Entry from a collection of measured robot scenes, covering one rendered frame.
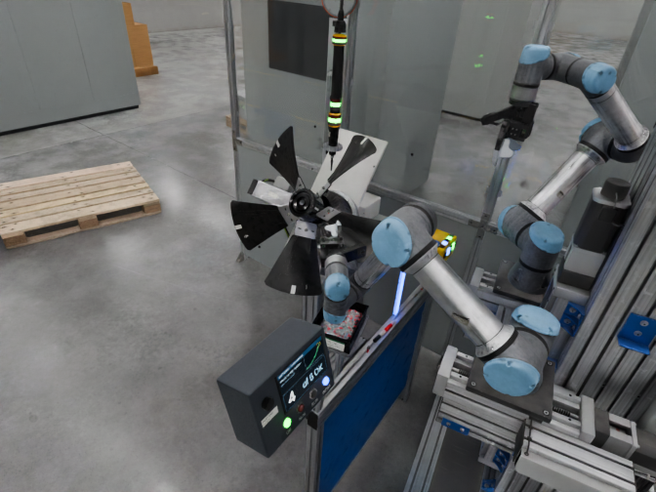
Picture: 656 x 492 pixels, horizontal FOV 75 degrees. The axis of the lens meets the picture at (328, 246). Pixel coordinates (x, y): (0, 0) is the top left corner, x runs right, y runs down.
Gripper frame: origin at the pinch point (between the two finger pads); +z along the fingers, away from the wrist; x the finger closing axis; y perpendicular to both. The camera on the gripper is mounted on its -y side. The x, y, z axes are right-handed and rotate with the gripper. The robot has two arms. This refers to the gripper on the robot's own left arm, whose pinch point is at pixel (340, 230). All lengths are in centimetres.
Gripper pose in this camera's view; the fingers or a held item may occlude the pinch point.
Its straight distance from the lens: 157.2
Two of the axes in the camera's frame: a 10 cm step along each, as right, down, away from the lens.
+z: -0.2, -5.5, 8.3
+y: -10.0, 0.5, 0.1
